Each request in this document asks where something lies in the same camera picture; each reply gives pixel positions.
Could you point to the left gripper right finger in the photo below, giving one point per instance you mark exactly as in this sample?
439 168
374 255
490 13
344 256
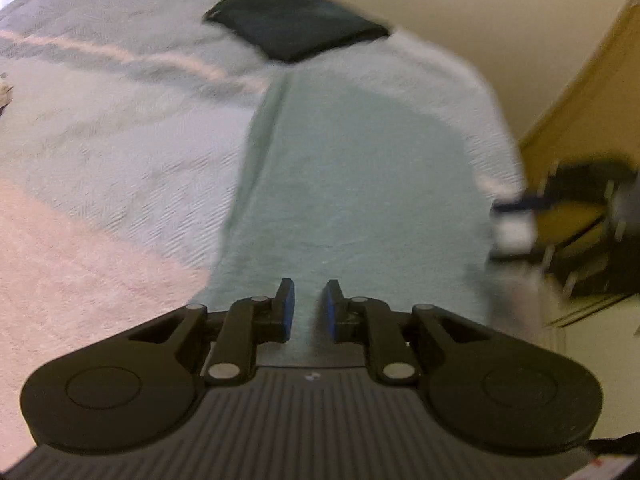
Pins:
380 331

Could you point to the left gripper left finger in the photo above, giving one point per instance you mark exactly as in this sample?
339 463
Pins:
236 334

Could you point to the grey-green sweatpants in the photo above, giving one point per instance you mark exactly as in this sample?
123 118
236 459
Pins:
340 183

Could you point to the wooden wardrobe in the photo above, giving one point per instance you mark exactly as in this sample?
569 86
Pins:
596 118

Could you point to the folded dark green garment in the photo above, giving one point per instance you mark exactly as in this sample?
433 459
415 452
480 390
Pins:
291 31

